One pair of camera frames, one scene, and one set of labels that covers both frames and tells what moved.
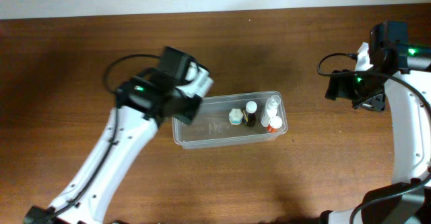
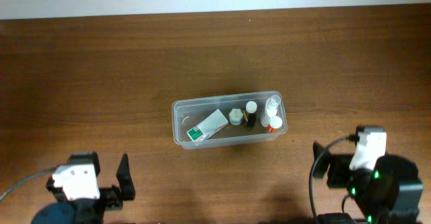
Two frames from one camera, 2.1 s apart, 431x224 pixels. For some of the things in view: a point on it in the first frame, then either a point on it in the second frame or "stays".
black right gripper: (337, 87) to (337, 169)
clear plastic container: (233, 119) stays
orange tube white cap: (275, 123) stays
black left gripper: (188, 109) to (110, 193)
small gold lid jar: (236, 116) stays
